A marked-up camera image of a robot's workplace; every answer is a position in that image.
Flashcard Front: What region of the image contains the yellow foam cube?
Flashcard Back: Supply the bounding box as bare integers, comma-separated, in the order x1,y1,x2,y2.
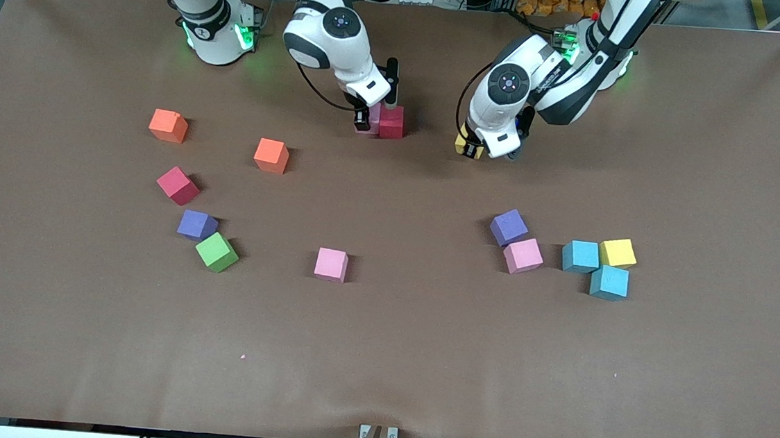
598,236,639,270
453,122,490,162

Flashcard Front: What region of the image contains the red foam cube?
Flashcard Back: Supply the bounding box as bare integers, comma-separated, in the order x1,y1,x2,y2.
155,165,203,208
377,104,407,142

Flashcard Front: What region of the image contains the purple foam cube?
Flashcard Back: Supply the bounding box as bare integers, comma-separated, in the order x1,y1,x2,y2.
488,207,531,249
176,209,220,242

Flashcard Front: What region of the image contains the orange foam cube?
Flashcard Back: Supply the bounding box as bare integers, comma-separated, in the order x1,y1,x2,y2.
147,108,190,144
253,137,291,176

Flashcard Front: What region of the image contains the blue foam cube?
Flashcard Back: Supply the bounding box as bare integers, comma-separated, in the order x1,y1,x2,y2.
588,263,631,303
560,239,602,275

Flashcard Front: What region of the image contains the green foam cube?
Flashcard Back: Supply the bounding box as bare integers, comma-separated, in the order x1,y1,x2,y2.
193,230,241,275

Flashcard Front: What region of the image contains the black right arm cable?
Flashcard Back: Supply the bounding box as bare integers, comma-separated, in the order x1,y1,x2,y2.
191,0,373,113

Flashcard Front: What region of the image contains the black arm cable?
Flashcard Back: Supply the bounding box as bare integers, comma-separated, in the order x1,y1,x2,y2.
191,0,373,113
453,0,652,155

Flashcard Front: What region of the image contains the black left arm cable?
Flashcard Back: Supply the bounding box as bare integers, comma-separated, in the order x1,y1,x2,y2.
453,0,652,155

